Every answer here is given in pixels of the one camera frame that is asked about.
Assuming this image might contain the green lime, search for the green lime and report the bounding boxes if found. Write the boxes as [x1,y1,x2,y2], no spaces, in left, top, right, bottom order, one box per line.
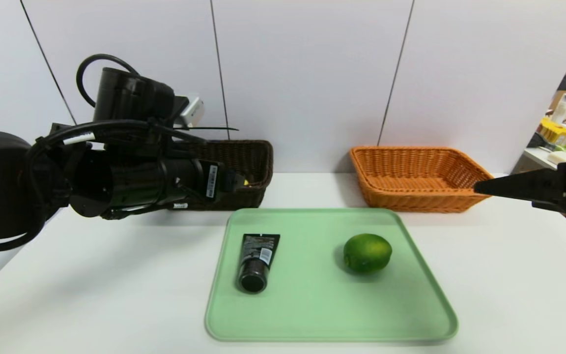
[343,234,393,275]

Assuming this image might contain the orange wicker basket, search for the orange wicker basket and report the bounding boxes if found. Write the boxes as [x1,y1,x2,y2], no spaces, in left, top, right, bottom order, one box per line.
[350,146,495,213]

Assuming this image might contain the light green plastic tray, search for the light green plastic tray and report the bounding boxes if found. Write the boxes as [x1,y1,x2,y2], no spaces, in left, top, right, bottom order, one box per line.
[205,208,458,342]

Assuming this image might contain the black cosmetic tube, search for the black cosmetic tube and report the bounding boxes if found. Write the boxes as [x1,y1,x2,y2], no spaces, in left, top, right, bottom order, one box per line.
[237,234,281,294]

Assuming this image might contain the black camera cable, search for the black camera cable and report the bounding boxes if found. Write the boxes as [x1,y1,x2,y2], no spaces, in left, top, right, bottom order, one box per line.
[76,54,140,108]

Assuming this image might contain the yellow box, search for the yellow box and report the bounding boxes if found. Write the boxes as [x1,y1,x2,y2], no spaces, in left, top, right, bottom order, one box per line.
[538,118,566,146]

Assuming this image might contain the dark brown wicker basket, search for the dark brown wicker basket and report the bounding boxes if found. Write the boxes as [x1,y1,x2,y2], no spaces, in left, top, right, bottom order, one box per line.
[172,140,274,211]

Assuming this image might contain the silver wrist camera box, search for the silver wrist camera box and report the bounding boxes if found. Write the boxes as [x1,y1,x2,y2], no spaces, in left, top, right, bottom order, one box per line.
[174,95,204,129]

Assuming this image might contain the white side table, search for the white side table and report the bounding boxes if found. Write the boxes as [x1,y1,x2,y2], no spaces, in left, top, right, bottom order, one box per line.
[511,147,566,174]

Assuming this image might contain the clear plastic bottle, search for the clear plastic bottle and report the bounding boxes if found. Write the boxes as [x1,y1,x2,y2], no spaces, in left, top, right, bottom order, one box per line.
[553,92,566,123]

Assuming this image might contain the dark green object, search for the dark green object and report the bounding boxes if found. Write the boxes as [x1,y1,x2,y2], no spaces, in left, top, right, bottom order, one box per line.
[528,132,556,149]

